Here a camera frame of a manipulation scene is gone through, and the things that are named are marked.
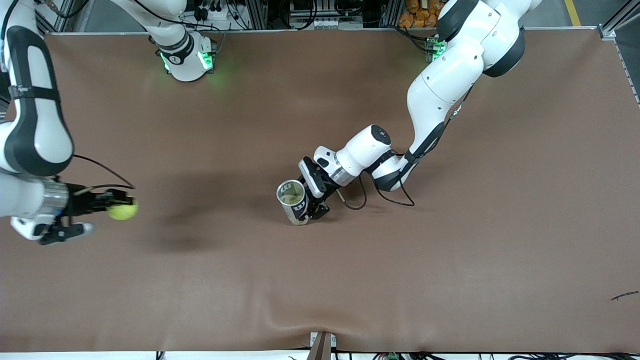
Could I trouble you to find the clear Wilson tennis ball can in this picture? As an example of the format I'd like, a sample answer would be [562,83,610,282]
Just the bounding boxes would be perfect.
[276,179,312,227]

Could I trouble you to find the aluminium camera post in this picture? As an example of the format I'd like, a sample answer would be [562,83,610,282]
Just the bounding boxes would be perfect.
[309,331,338,360]

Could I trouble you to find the orange packets pile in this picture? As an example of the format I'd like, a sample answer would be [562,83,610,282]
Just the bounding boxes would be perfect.
[397,0,443,29]

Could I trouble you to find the aluminium frame strut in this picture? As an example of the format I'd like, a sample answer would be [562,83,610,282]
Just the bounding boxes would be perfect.
[30,0,81,38]

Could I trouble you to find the brown table mat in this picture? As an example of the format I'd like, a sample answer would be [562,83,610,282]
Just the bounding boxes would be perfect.
[0,27,640,353]

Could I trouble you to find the white power strip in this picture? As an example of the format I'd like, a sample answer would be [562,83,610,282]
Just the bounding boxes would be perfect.
[295,17,362,31]

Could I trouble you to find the power strip with black plugs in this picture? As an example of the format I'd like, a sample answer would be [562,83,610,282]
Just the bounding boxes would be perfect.
[190,0,233,22]

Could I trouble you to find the aluminium frame rail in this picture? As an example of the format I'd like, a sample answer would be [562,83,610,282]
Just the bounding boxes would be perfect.
[597,0,640,106]

